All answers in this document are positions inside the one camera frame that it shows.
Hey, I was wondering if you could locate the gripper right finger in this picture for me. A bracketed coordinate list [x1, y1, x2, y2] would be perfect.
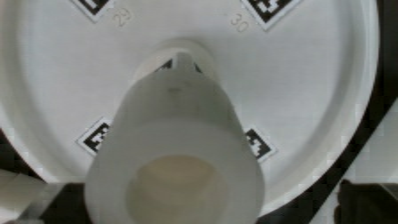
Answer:
[334, 180, 398, 224]

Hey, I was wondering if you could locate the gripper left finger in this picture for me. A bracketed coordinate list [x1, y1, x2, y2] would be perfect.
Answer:
[16, 181, 91, 224]

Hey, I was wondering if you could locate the white cylindrical table leg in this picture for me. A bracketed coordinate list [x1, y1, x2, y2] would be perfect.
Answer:
[86, 52, 265, 224]

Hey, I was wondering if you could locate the white round table top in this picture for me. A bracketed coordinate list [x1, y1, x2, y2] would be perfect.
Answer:
[0, 0, 381, 212]

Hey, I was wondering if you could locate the white front fence bar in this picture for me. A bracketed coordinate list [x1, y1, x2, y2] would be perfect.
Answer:
[0, 169, 47, 224]

